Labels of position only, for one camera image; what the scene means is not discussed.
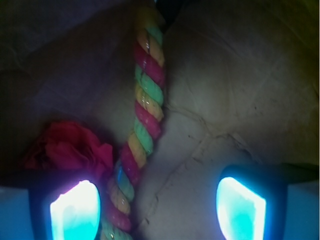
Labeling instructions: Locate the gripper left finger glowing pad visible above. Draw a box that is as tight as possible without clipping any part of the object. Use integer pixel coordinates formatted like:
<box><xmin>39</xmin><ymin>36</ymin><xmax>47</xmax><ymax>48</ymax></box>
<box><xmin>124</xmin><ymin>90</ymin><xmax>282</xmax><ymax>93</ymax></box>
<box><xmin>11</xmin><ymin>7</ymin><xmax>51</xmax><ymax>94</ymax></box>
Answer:
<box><xmin>0</xmin><ymin>169</ymin><xmax>101</xmax><ymax>240</ymax></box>

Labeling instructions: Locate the brown paper bag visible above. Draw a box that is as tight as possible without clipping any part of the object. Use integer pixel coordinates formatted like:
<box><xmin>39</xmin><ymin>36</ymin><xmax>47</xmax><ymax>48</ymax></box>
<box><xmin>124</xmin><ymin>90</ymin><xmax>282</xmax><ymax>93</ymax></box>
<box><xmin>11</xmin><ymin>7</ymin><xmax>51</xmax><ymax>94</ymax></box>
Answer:
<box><xmin>0</xmin><ymin>0</ymin><xmax>320</xmax><ymax>240</ymax></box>

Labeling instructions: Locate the multicolored twisted rope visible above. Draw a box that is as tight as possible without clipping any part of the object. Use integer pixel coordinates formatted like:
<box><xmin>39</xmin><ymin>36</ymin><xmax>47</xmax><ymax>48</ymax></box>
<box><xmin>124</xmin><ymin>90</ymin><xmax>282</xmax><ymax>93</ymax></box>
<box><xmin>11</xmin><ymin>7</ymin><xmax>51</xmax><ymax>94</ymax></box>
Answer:
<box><xmin>99</xmin><ymin>7</ymin><xmax>167</xmax><ymax>240</ymax></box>

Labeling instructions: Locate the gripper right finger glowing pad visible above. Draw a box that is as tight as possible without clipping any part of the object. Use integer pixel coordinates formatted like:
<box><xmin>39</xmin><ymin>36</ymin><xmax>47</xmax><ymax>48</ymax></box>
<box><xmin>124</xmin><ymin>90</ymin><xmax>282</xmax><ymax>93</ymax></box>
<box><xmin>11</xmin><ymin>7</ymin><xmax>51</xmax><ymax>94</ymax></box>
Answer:
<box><xmin>216</xmin><ymin>163</ymin><xmax>320</xmax><ymax>240</ymax></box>

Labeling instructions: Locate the red crumpled paper ball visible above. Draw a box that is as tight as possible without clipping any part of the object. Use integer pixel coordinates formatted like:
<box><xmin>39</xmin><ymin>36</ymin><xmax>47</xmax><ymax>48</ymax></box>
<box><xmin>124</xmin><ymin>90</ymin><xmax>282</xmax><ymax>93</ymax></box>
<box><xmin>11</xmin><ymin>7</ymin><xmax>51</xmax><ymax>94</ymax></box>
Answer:
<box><xmin>22</xmin><ymin>121</ymin><xmax>113</xmax><ymax>180</ymax></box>

